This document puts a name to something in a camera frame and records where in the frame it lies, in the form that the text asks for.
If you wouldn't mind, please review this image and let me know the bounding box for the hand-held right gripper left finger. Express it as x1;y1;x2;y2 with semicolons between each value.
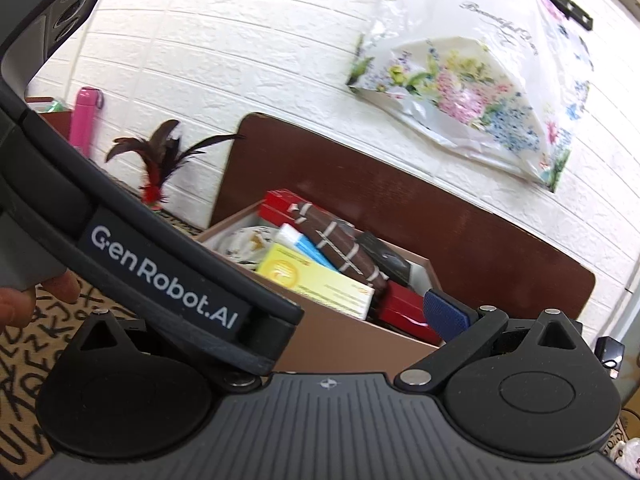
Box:
62;310;263;392

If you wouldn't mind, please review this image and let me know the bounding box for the small cardboard box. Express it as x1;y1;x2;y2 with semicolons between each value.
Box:
25;96;76;138

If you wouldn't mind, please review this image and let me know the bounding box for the brown striped box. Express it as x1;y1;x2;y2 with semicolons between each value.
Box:
292;202;393;291

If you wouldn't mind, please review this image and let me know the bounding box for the dark brown wooden board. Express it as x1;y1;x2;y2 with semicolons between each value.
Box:
207;112;598;321

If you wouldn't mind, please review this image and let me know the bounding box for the floral plate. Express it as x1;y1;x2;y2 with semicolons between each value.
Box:
215;226;281;268

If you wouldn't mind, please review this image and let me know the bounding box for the yellow-green flat box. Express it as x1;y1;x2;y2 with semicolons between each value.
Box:
256;242;376;321

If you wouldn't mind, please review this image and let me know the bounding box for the white and blue box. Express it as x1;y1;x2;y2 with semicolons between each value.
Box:
272;222;343;273

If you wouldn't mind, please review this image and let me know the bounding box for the floral plastic bag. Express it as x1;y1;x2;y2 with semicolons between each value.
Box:
346;0;596;193

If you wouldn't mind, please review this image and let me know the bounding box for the pink water bottle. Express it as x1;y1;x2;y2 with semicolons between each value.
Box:
69;86;105;158

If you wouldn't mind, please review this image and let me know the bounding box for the small red box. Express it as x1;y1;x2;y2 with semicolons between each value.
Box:
375;280;443;346

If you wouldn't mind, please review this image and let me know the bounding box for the large cardboard box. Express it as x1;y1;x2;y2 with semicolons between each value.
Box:
195;200;443;376

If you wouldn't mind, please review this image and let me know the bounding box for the black box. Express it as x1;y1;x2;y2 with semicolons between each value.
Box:
356;232;413;288

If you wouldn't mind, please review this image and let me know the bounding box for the white patterned object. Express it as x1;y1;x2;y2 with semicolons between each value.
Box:
606;437;640;476

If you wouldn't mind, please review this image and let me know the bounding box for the patterned table mat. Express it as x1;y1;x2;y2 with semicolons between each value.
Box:
0;175;640;480

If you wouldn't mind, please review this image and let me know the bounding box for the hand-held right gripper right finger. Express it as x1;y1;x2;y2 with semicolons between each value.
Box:
394;288;596;397

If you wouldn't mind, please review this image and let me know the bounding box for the long red gift box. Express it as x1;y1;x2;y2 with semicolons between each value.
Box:
259;189;313;228

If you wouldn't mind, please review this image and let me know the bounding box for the person's left hand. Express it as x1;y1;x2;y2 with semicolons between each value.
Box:
0;270;81;333

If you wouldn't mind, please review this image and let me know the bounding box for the dark feather shuttlecock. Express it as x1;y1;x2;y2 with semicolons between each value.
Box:
104;119;246;211

